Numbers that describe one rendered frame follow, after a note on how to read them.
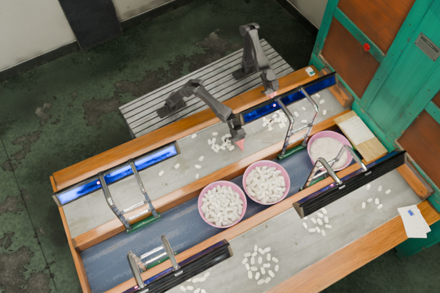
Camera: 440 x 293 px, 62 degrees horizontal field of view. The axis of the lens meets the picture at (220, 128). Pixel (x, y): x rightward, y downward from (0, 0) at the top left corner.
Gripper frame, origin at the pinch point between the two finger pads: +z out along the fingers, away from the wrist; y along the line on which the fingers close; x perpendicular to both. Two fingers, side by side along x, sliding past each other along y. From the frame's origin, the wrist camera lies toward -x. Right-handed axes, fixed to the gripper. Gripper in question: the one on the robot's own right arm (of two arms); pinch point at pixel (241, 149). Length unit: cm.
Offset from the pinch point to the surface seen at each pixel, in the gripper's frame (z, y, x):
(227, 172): 6.8, -14.9, -6.6
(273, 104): -22.6, 18.0, -24.3
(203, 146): -8.9, -19.5, 9.9
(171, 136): -21.3, -34.2, 17.1
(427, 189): 47, 73, -53
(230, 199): 19.9, -20.0, -12.5
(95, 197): -8, -87, 9
